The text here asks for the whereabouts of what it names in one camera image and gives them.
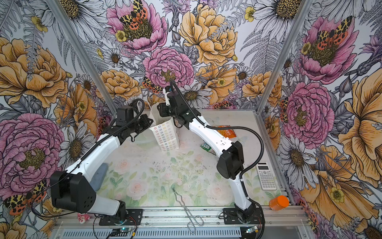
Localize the white printed paper bag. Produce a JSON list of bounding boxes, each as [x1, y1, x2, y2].
[[149, 103, 180, 151]]

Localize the small green snack packet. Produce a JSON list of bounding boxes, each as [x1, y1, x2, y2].
[[200, 142, 216, 155]]

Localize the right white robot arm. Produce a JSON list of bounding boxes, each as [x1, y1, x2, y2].
[[157, 91, 256, 223]]

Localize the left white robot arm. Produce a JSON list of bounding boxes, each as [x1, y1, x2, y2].
[[50, 114, 153, 222]]

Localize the orange red snack bag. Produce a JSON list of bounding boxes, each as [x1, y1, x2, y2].
[[218, 125, 237, 139]]

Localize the clear plastic round lid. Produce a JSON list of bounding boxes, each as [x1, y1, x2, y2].
[[133, 131, 157, 147]]

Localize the grey blue oval stone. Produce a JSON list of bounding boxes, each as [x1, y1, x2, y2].
[[90, 163, 108, 192]]

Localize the white calculator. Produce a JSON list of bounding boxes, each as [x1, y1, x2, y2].
[[256, 162, 277, 191]]

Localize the pink white small toy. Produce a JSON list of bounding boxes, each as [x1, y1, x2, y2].
[[77, 213, 91, 224]]

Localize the orange plastic bottle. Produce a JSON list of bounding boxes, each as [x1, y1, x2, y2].
[[269, 195, 289, 211]]

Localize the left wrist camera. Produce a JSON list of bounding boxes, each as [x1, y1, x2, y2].
[[115, 106, 134, 126]]

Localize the right black corrugated cable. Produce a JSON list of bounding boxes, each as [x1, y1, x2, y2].
[[168, 78, 265, 180]]

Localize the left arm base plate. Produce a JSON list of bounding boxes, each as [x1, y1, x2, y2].
[[99, 209, 143, 226]]

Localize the metal wire tongs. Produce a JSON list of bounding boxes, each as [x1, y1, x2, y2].
[[172, 188, 205, 235]]

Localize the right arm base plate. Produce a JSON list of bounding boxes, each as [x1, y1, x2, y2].
[[222, 207, 265, 225]]

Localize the aluminium front rail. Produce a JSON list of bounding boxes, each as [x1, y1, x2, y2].
[[53, 206, 309, 229]]

